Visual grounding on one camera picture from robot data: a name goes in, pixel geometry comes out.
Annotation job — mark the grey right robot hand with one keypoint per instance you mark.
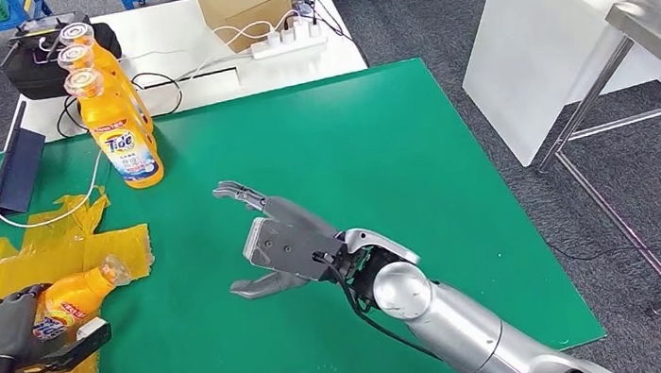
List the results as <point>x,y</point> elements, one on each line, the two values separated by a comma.
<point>289,212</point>

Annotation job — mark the orange detergent bottle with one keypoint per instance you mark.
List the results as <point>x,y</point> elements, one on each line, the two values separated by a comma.
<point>79,291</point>
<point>76,57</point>
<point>132,165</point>
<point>77,33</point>

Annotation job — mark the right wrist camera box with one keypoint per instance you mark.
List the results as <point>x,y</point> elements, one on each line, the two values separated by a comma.
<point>291,250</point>

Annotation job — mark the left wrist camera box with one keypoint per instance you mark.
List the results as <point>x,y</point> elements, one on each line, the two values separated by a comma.
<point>82,341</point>

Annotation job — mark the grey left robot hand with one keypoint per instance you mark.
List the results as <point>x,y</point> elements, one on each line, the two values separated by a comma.
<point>8,332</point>

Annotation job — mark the green table mat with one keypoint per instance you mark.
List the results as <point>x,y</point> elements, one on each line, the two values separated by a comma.
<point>299,138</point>

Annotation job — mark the brown cardboard box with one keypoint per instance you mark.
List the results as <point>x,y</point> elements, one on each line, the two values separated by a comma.
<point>242,7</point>

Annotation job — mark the white desk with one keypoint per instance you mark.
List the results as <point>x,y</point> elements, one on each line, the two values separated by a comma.
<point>538,27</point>

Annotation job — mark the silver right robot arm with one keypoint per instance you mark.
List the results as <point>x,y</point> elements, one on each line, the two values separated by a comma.
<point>462,333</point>

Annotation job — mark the black carry bag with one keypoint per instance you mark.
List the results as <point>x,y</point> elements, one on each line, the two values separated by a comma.
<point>34,79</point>

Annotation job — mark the white table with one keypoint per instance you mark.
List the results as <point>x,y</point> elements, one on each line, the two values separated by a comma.
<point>179,33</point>

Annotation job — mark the white power strip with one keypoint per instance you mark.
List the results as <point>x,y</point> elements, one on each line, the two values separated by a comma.
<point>285,46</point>

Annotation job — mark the black remote controller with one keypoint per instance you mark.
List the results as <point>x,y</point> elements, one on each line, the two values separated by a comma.
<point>28,33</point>

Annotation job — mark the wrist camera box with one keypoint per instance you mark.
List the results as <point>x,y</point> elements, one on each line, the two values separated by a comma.
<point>291,250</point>
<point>82,341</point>

